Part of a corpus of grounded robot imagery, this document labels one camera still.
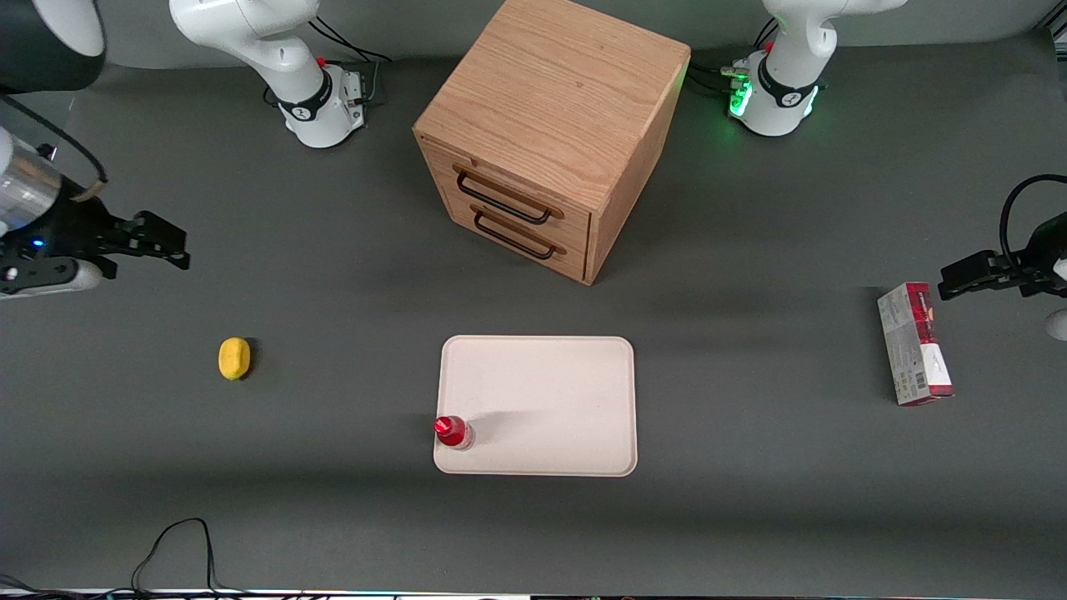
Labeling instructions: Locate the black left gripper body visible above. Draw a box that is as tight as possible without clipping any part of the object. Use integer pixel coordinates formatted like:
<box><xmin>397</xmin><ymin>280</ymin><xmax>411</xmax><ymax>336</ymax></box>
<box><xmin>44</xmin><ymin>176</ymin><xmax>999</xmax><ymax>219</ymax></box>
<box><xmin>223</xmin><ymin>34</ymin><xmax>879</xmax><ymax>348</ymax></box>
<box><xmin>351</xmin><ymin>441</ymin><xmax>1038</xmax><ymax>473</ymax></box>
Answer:
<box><xmin>1022</xmin><ymin>212</ymin><xmax>1067</xmax><ymax>298</ymax></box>

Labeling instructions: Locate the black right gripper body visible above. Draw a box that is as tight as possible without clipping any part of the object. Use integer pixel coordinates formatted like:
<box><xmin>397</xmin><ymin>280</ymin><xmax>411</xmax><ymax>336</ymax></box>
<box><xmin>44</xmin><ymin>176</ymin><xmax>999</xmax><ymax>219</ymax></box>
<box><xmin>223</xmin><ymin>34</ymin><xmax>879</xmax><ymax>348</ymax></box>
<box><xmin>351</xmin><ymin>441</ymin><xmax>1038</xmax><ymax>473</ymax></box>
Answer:
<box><xmin>0</xmin><ymin>195</ymin><xmax>128</xmax><ymax>269</ymax></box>

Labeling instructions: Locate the red coke bottle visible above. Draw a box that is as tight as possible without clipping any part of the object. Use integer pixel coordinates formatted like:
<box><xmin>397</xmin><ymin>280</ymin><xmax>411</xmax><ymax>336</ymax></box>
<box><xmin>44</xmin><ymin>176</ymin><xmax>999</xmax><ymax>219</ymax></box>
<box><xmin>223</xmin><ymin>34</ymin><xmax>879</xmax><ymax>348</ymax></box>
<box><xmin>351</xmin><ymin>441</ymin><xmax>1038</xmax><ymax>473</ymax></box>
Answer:
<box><xmin>433</xmin><ymin>414</ymin><xmax>475</xmax><ymax>452</ymax></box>

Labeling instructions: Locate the beige rectangular tray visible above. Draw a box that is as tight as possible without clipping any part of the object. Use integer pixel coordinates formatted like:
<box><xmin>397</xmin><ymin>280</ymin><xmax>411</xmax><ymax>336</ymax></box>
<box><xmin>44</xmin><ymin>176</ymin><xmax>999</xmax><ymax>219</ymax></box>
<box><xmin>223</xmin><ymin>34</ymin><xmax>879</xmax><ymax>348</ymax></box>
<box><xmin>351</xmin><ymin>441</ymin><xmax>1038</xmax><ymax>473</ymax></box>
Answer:
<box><xmin>433</xmin><ymin>335</ymin><xmax>639</xmax><ymax>478</ymax></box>

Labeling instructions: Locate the red tartan cardboard box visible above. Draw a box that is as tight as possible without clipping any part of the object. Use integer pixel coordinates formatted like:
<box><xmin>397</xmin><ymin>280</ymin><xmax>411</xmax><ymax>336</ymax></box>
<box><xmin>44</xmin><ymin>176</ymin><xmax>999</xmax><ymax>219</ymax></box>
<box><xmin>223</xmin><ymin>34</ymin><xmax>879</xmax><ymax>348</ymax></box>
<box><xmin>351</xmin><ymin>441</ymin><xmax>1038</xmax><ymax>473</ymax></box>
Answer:
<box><xmin>876</xmin><ymin>282</ymin><xmax>956</xmax><ymax>408</ymax></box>

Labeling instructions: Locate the yellow lemon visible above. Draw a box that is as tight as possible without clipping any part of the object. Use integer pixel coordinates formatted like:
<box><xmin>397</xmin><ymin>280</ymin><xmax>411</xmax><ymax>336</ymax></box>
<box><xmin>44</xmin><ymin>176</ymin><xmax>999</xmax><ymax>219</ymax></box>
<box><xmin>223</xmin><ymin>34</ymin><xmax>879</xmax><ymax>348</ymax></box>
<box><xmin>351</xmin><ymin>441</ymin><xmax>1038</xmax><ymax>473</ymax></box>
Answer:
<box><xmin>218</xmin><ymin>337</ymin><xmax>252</xmax><ymax>383</ymax></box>

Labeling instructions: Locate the wooden drawer front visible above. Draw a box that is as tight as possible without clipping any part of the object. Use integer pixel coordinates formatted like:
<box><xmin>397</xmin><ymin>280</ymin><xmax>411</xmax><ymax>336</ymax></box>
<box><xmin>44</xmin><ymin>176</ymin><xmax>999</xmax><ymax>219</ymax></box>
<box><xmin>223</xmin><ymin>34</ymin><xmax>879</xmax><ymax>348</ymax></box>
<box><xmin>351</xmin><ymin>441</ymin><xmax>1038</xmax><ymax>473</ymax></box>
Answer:
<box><xmin>419</xmin><ymin>138</ymin><xmax>594</xmax><ymax>251</ymax></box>
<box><xmin>438</xmin><ymin>187</ymin><xmax>592</xmax><ymax>284</ymax></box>

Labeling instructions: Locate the wooden drawer cabinet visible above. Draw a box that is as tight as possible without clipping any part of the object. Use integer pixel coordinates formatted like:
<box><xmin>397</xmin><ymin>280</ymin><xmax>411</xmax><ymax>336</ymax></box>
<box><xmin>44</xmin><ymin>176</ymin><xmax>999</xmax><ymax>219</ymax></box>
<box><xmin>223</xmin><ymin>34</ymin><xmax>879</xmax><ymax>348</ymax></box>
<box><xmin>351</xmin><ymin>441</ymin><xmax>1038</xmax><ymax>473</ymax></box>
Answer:
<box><xmin>412</xmin><ymin>0</ymin><xmax>693</xmax><ymax>288</ymax></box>

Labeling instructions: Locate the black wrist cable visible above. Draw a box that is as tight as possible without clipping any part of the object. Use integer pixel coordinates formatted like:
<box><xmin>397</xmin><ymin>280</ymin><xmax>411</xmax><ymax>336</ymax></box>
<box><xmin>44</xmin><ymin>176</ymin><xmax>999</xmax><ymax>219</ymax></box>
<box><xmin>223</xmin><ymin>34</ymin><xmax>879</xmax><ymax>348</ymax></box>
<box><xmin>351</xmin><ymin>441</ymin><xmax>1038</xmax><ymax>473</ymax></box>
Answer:
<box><xmin>998</xmin><ymin>173</ymin><xmax>1067</xmax><ymax>269</ymax></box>
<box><xmin>0</xmin><ymin>94</ymin><xmax>109</xmax><ymax>203</ymax></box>

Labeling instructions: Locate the black arm base cable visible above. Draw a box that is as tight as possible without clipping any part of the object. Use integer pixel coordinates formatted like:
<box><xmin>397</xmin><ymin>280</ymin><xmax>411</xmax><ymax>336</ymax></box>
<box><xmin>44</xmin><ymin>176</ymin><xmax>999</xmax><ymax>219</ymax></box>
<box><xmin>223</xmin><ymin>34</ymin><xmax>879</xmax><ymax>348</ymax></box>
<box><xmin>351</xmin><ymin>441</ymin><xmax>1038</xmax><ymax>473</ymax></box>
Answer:
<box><xmin>263</xmin><ymin>12</ymin><xmax>396</xmax><ymax>108</ymax></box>
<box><xmin>687</xmin><ymin>15</ymin><xmax>783</xmax><ymax>99</ymax></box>

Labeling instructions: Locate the black looped cable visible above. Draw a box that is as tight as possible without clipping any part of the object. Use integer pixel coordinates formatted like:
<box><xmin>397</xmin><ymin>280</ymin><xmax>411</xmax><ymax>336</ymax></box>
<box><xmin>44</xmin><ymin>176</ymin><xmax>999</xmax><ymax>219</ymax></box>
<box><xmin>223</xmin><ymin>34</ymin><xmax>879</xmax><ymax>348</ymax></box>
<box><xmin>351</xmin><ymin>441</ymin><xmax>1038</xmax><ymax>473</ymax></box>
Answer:
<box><xmin>0</xmin><ymin>517</ymin><xmax>255</xmax><ymax>600</ymax></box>

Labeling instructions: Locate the black wire drawer handle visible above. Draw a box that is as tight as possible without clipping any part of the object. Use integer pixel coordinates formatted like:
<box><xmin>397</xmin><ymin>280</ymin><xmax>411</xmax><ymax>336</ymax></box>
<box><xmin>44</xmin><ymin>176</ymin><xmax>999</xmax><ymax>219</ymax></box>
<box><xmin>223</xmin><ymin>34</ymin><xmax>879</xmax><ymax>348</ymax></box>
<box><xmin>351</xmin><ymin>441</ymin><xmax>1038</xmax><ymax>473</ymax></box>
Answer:
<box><xmin>452</xmin><ymin>164</ymin><xmax>566</xmax><ymax>227</ymax></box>
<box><xmin>470</xmin><ymin>206</ymin><xmax>569</xmax><ymax>262</ymax></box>

